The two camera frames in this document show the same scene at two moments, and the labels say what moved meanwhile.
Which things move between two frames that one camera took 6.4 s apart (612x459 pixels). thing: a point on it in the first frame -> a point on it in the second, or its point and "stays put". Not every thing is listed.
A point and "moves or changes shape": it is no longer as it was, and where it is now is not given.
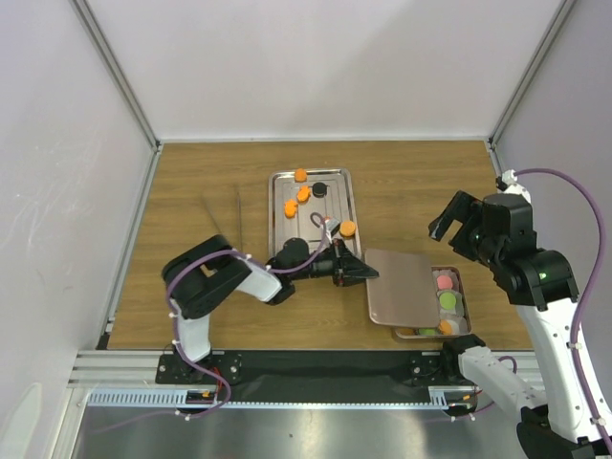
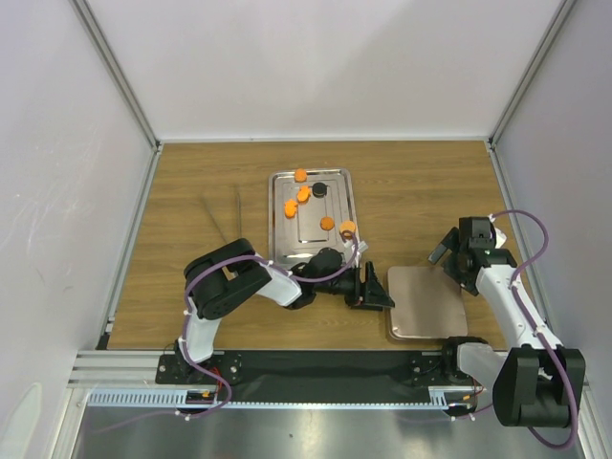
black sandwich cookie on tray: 318,189 stays put
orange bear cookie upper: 303,194 stays put
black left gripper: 346,268 -> 369,295
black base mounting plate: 318,371 stays put
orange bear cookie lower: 290,207 stays put
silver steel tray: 298,209 stays put
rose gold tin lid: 404,292 moves or changes shape
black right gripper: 461,206 -> 450,241
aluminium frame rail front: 116,369 stays put
